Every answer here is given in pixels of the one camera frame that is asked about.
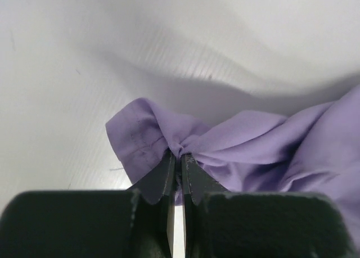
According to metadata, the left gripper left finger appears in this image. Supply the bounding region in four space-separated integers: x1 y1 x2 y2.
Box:
1 152 176 257

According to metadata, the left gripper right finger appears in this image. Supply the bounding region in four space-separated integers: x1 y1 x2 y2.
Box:
181 154 357 257

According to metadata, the purple t shirt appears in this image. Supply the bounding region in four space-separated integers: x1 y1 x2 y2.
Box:
106 88 359 246

